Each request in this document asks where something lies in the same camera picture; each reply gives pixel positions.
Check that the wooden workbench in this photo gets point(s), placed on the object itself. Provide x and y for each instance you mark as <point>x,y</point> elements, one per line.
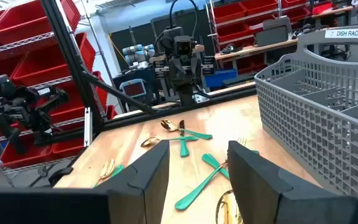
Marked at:
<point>331,12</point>
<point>253,49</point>

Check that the gold utensils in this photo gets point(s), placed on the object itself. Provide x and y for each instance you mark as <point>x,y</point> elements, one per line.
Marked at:
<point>194,193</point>

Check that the grey plastic silverware basket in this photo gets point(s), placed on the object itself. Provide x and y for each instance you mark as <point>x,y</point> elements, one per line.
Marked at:
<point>306,130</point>

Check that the white dish rack label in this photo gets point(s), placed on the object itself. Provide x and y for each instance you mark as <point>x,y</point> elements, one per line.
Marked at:
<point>350,33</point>

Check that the tablet with red screen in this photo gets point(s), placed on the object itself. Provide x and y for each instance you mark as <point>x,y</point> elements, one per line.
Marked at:
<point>133,89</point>

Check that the grey equipment case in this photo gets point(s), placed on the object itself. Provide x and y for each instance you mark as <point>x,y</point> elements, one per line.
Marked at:
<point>273,35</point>

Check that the silver metal plate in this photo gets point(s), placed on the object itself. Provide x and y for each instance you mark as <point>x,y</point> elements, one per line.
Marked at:
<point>88,127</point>

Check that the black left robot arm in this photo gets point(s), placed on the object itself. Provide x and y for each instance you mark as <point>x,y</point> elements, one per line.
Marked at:
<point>168,40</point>

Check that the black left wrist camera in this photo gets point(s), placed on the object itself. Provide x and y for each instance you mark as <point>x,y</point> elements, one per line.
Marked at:
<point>184,46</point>

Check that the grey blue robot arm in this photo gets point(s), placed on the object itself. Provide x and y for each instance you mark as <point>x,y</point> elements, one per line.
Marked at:
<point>135,51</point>

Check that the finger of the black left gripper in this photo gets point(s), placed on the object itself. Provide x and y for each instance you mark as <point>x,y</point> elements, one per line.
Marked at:
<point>190,76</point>
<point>176,76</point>

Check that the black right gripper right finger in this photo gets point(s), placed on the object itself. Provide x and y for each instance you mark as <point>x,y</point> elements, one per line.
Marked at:
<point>259,186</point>

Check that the blue plastic crate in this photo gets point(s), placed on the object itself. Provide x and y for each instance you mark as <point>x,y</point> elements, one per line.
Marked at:
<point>221,77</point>

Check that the white metal bracket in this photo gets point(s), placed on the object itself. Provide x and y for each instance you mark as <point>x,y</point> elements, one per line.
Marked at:
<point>201,99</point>

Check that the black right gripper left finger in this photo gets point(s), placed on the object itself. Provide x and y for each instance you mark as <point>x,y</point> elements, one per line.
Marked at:
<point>141,186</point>

